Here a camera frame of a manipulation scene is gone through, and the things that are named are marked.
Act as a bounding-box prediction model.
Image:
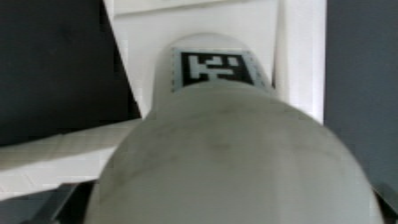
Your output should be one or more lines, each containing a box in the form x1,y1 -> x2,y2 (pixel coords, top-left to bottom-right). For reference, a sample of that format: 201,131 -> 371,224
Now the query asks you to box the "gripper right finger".
373,183 -> 398,224

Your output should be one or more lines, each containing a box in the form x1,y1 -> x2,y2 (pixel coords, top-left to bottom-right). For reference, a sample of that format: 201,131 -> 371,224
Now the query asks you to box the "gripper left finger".
18,181 -> 96,224

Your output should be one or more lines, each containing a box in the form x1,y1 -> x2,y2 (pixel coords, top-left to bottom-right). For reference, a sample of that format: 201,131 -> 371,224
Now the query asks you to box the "white lamp bulb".
82,33 -> 387,224

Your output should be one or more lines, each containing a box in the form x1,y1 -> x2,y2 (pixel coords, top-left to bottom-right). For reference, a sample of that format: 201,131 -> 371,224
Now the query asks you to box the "white U-shaped fence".
0,0 -> 327,201

